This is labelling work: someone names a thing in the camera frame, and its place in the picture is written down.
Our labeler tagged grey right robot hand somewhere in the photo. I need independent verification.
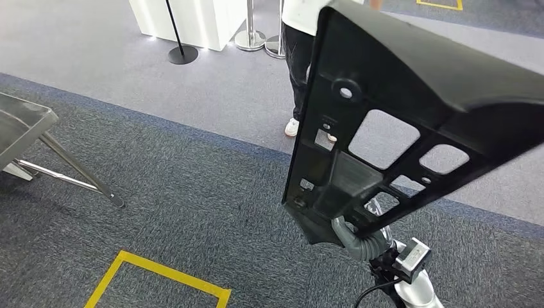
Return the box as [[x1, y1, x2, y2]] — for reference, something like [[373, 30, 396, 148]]
[[363, 196, 396, 248]]

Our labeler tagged black plastic frame part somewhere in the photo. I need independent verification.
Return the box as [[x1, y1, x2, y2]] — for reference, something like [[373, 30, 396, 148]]
[[281, 0, 544, 246]]

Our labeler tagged stainless steel workbench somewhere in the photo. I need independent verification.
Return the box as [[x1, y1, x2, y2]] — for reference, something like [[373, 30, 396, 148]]
[[0, 92, 125, 209]]

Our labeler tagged person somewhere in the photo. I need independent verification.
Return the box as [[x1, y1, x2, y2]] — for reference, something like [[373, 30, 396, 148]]
[[280, 0, 384, 138]]

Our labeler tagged yellow floor tape square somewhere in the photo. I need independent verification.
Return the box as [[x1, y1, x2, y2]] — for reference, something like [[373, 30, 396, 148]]
[[83, 250, 232, 308]]

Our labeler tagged white display counter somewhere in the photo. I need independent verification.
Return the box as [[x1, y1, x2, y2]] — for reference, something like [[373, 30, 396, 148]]
[[128, 0, 248, 52]]

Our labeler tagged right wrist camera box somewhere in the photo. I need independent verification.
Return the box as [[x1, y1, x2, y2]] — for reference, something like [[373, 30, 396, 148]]
[[368, 237, 433, 287]]

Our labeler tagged black camera cable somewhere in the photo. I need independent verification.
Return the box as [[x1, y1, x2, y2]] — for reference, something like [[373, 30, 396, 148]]
[[353, 276, 402, 308]]

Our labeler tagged chrome stanchion post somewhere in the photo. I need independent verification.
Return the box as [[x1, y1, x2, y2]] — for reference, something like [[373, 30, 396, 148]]
[[264, 0, 286, 60], [234, 0, 267, 52]]

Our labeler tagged black stanchion post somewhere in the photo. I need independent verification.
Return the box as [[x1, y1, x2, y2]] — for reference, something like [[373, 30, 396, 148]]
[[164, 0, 200, 65]]

